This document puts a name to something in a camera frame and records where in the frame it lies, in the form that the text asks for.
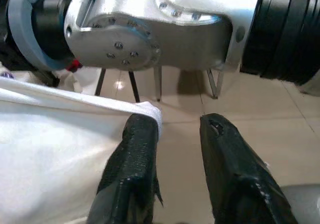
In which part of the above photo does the black metal table leg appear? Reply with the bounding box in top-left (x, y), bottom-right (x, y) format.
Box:
top-left (94, 67), bottom-right (141, 104)

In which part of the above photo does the silver metal furniture leg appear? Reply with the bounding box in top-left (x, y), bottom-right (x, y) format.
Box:
top-left (152, 65), bottom-right (164, 102)
top-left (205, 68), bottom-right (225, 100)

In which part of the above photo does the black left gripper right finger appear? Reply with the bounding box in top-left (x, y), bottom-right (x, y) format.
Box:
top-left (199, 112), bottom-right (300, 224)

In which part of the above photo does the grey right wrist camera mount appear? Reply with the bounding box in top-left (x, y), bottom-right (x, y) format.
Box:
top-left (6, 0), bottom-right (76, 72)

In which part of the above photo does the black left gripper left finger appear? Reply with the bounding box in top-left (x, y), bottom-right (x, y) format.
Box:
top-left (86, 113), bottom-right (164, 224)

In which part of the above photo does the white t-shirt with flag prints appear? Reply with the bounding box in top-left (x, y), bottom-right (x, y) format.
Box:
top-left (0, 70), bottom-right (164, 224)

